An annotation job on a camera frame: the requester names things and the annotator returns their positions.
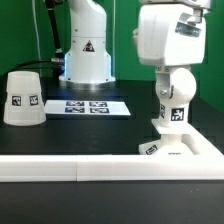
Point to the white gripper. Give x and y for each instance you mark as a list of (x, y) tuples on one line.
[(170, 33)]

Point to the white light bulb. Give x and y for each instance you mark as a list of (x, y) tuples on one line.
[(174, 111)]

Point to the white lamp base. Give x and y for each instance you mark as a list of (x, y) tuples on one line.
[(169, 144)]

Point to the white lamp shade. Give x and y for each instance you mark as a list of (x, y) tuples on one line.
[(24, 105)]

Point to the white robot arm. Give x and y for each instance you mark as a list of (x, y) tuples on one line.
[(87, 63)]

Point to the white marker sheet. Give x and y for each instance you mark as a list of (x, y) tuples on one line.
[(109, 108)]

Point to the white L-shaped wall fence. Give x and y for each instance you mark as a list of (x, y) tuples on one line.
[(206, 163)]

